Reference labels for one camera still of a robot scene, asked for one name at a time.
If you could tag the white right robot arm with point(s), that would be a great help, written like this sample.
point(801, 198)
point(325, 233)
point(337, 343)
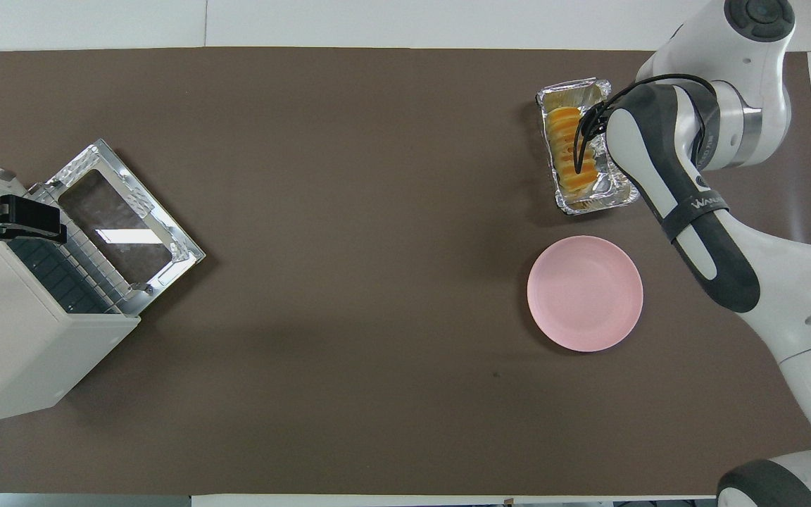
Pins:
point(800, 317)

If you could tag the brown table mat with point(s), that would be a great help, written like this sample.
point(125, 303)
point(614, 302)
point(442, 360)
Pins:
point(349, 282)

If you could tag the aluminium foil tray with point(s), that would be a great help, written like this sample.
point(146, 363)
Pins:
point(617, 193)

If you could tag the pink round plate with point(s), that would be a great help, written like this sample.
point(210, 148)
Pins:
point(585, 294)

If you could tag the golden ridged bread loaf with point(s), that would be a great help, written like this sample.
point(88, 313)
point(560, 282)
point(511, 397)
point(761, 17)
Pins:
point(562, 151)

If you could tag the glass oven door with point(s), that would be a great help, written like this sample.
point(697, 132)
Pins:
point(166, 232)

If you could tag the cream toaster oven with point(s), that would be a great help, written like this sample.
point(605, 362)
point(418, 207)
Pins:
point(18, 352)

